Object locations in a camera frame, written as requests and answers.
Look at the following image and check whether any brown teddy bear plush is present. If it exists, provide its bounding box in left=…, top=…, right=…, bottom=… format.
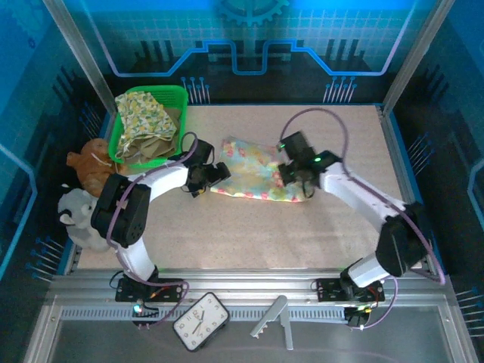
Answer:
left=67, top=138, right=126, bottom=197

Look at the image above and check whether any khaki olive skirt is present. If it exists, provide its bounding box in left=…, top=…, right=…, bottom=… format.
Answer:
left=120, top=105, right=182, bottom=166

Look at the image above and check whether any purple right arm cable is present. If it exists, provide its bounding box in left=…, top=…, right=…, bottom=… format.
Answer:
left=280, top=107, right=447, bottom=330

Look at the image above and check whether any lemon print skirt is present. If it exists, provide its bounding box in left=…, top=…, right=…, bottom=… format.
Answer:
left=114, top=92, right=178, bottom=160

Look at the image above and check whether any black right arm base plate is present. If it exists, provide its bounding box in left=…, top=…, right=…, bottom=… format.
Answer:
left=315, top=278, right=386, bottom=303

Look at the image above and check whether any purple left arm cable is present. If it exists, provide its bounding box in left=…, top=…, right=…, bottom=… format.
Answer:
left=105, top=131, right=200, bottom=330

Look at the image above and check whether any aluminium frame cross rail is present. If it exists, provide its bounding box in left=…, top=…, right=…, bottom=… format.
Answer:
left=47, top=268, right=455, bottom=303

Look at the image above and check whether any grey white husky plush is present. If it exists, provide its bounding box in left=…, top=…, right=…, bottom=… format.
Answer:
left=57, top=184, right=113, bottom=253

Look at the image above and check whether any small black controller board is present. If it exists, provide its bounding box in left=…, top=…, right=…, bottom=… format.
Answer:
left=131, top=300, right=160, bottom=328

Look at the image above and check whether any black white analogue clock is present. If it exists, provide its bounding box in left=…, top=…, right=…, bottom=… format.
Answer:
left=172, top=291, right=231, bottom=352

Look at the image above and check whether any aluminium frame post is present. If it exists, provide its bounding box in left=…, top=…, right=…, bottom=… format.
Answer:
left=381, top=0, right=457, bottom=114
left=41, top=0, right=118, bottom=116

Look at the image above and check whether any slotted grey cable duct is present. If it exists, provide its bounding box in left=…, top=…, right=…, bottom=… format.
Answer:
left=60, top=306, right=352, bottom=322

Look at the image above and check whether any green plastic basket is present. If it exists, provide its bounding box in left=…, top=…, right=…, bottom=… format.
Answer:
left=108, top=85, right=189, bottom=170

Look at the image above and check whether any aluminium side rail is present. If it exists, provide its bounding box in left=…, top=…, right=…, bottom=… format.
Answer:
left=376, top=104, right=434, bottom=271
left=64, top=241, right=82, bottom=275

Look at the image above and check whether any grey metal bracket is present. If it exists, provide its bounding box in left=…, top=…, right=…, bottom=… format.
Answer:
left=249, top=295, right=294, bottom=351

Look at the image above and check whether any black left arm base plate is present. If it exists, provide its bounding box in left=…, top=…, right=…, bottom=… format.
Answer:
left=115, top=277, right=185, bottom=303

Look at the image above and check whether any pastel multicoloured skirt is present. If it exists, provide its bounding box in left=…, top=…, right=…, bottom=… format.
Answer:
left=209, top=138, right=315, bottom=204

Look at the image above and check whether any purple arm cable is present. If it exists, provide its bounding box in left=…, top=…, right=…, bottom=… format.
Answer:
left=105, top=131, right=200, bottom=330
left=280, top=107, right=447, bottom=330

